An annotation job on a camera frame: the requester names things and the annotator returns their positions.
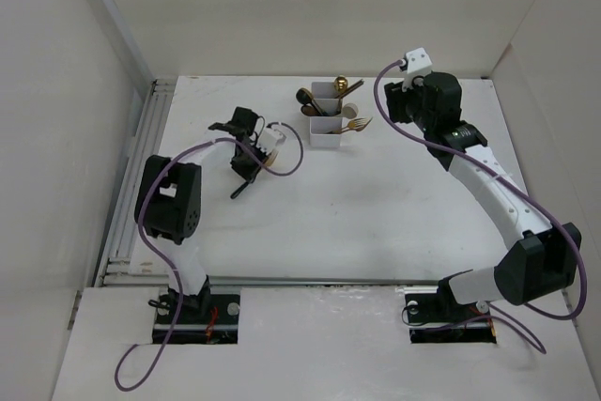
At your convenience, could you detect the purple cable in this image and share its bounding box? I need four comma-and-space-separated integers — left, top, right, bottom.
373, 58, 589, 354
113, 122, 305, 393

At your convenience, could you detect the gold spoon green handle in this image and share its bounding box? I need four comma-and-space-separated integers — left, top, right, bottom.
306, 88, 328, 116
333, 76, 348, 116

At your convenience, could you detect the beige plastic spoon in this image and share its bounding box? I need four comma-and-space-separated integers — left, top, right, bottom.
340, 102, 359, 119

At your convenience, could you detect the brown spoon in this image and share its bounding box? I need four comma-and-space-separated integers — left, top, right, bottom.
300, 104, 320, 117

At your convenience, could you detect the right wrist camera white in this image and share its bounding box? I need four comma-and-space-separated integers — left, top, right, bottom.
402, 47, 432, 91

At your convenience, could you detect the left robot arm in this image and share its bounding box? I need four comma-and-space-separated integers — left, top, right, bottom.
134, 107, 281, 323

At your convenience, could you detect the aluminium rail front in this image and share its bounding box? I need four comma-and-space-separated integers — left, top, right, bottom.
208, 276, 438, 290

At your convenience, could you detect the black spoon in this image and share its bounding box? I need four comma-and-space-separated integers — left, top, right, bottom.
296, 88, 313, 105

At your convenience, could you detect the white three-compartment utensil holder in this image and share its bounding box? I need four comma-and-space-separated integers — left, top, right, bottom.
309, 82, 343, 149

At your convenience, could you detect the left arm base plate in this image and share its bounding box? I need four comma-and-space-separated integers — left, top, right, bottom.
148, 293, 240, 345

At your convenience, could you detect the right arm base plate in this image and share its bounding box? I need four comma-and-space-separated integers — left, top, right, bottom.
401, 292, 497, 345

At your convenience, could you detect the aluminium frame left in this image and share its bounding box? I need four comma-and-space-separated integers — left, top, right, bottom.
92, 78, 177, 287

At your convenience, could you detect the rose gold fork green handle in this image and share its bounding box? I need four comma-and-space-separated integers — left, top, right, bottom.
329, 118, 371, 135

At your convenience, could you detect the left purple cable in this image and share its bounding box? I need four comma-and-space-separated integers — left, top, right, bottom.
113, 122, 305, 393

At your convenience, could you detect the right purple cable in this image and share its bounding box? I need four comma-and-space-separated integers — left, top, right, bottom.
373, 58, 589, 354

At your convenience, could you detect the brown grey chopstick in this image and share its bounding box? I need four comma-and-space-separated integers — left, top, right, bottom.
342, 79, 364, 97

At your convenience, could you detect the brown wooden chopstick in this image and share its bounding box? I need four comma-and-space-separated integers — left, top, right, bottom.
345, 117, 372, 131

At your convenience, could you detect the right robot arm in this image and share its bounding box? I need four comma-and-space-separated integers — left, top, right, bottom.
384, 72, 581, 320

